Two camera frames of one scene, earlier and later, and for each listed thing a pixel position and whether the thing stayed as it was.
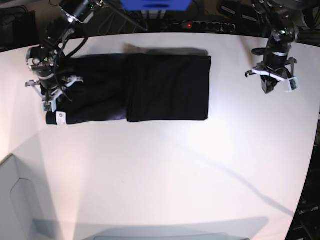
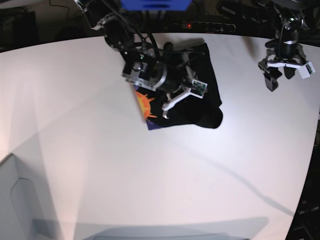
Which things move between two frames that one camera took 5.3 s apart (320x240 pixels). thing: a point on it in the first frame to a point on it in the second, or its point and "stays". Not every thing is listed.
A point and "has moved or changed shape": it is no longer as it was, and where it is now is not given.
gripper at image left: x=49 y=87 to x=177 y=77
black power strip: x=203 y=26 stays
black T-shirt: x=136 y=88 has moved or changed shape
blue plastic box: x=156 y=5 stays
